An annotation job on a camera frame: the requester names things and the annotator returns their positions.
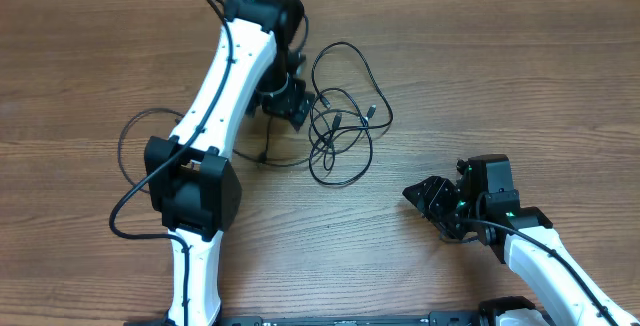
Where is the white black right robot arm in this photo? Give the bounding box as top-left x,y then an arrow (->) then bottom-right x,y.
403,154 -> 639,325

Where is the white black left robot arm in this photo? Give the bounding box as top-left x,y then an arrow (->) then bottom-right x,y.
144,0 -> 313,325

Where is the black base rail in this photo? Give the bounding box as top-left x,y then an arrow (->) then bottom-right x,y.
213,311 -> 490,326

